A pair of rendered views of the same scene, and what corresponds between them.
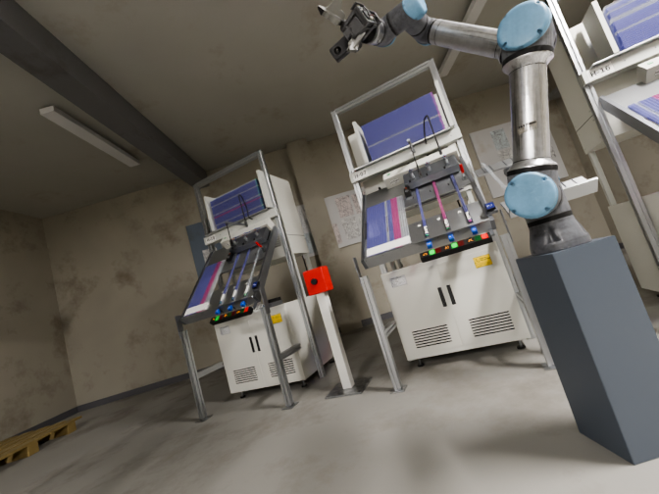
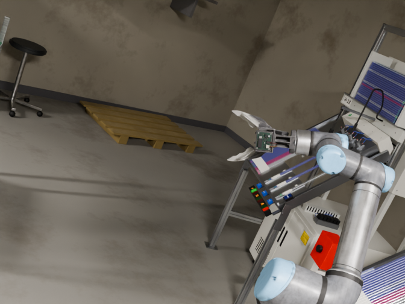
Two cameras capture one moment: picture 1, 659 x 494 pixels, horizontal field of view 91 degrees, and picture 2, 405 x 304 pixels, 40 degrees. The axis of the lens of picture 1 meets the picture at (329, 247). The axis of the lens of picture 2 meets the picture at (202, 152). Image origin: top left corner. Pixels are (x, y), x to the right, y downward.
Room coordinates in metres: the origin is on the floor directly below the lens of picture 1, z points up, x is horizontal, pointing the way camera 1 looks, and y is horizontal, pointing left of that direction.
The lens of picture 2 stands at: (-0.29, -1.40, 1.73)
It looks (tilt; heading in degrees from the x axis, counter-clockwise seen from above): 16 degrees down; 49
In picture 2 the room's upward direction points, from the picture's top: 23 degrees clockwise
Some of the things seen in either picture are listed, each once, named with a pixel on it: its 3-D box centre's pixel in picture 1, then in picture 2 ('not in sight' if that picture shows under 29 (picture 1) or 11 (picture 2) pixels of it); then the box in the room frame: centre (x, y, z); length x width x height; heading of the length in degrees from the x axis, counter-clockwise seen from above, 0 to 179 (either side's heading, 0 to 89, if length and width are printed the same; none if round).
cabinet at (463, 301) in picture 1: (452, 300); not in sight; (2.26, -0.71, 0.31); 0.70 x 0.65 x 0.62; 68
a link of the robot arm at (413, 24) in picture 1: (409, 16); (335, 158); (0.97, -0.47, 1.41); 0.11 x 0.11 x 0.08; 49
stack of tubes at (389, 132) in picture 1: (402, 130); not in sight; (2.13, -0.72, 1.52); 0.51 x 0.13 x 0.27; 68
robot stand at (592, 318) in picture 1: (596, 339); not in sight; (0.97, -0.65, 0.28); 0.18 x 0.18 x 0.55; 1
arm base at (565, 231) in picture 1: (554, 232); not in sight; (0.97, -0.65, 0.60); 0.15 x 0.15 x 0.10
